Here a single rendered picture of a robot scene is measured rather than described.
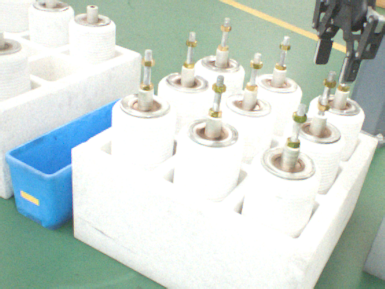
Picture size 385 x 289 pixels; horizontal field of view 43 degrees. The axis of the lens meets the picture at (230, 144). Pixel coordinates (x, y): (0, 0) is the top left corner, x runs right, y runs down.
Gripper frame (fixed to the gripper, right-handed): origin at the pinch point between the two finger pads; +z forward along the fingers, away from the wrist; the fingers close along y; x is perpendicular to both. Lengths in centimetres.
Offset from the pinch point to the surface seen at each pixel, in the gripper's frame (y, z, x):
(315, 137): -2.3, 10.7, 1.5
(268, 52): 94, 36, -42
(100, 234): 6.6, 32.1, 31.2
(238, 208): -5.2, 20.0, 13.7
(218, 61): 24.9, 10.0, 7.2
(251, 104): 7.9, 10.2, 7.6
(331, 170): -4.7, 15.3, -1.1
